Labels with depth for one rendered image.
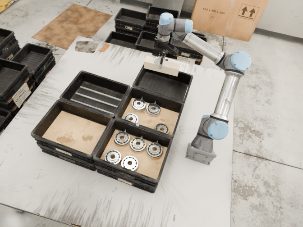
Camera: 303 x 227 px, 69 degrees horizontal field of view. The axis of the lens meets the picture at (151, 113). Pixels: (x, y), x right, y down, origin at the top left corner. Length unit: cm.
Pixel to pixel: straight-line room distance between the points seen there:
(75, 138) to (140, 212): 61
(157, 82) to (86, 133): 69
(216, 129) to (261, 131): 162
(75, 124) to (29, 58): 143
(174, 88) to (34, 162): 111
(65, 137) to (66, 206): 41
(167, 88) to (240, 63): 63
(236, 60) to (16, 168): 148
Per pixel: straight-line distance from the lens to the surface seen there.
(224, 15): 402
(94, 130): 152
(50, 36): 375
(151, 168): 139
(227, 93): 138
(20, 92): 241
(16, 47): 295
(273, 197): 261
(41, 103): 190
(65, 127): 157
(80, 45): 234
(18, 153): 172
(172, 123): 157
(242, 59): 140
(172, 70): 154
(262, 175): 265
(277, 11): 434
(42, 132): 155
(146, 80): 180
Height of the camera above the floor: 211
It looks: 54 degrees down
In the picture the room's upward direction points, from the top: 9 degrees clockwise
